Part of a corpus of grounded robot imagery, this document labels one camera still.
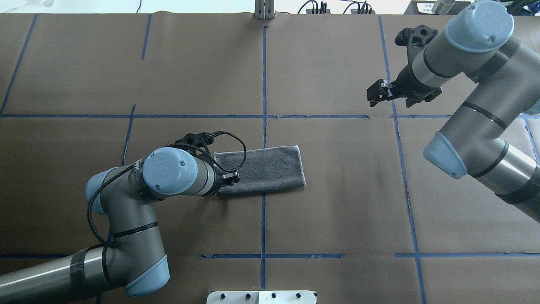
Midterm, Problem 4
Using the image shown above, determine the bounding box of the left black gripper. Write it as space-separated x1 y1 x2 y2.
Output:
207 158 240 195

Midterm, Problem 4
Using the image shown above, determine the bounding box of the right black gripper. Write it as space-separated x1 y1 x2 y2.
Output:
366 64 443 106

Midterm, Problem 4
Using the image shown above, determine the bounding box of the pink towel with white edge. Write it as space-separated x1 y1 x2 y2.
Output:
217 146 305 197

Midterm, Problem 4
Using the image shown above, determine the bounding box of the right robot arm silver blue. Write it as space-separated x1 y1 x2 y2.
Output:
367 0 540 221

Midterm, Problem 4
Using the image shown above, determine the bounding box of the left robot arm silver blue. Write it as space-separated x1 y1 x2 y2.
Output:
1 144 239 304

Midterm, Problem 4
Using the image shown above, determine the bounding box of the metal cup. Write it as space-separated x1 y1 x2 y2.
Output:
432 0 456 15

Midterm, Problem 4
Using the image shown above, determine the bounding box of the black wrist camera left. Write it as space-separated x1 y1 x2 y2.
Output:
172 132 217 158

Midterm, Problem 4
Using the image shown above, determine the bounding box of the white camera post with base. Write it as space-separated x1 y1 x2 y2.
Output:
206 290 318 304

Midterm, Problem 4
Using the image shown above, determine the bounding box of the aluminium frame post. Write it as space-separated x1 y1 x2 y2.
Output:
254 0 275 20

